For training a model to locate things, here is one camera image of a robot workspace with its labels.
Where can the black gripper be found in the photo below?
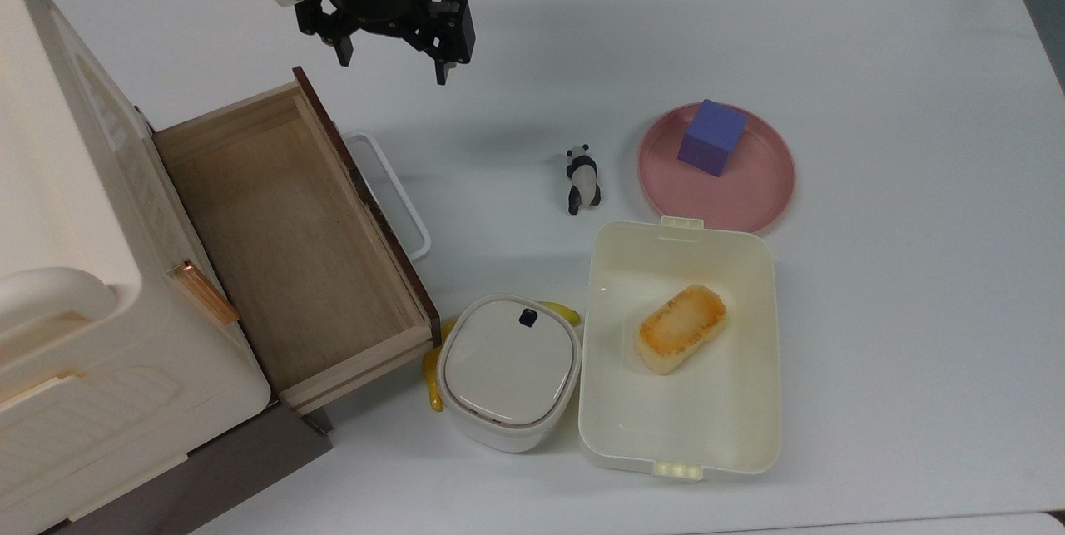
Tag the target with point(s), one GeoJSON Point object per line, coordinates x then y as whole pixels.
{"type": "Point", "coordinates": [378, 7]}

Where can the wooden open drawer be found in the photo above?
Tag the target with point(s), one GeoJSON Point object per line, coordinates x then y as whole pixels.
{"type": "Point", "coordinates": [291, 244]}

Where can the small panda toy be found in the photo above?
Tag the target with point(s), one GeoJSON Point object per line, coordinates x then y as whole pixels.
{"type": "Point", "coordinates": [582, 178]}

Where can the cream plastic drawer cabinet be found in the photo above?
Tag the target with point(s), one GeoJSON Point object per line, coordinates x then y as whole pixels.
{"type": "Point", "coordinates": [91, 269]}

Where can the yellow banana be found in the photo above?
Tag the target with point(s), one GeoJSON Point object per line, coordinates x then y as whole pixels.
{"type": "Point", "coordinates": [434, 377]}

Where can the purple cube block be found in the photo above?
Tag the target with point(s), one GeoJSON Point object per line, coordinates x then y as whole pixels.
{"type": "Point", "coordinates": [712, 136]}

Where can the white square lidded pot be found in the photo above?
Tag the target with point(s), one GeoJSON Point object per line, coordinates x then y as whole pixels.
{"type": "Point", "coordinates": [509, 373]}

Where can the pink round plate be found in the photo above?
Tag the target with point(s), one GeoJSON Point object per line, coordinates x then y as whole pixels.
{"type": "Point", "coordinates": [732, 185]}

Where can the toasted bread piece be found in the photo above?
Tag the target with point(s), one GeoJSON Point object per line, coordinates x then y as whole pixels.
{"type": "Point", "coordinates": [681, 329]}

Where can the cream rectangular container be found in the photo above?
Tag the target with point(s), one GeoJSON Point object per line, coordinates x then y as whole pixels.
{"type": "Point", "coordinates": [681, 352]}

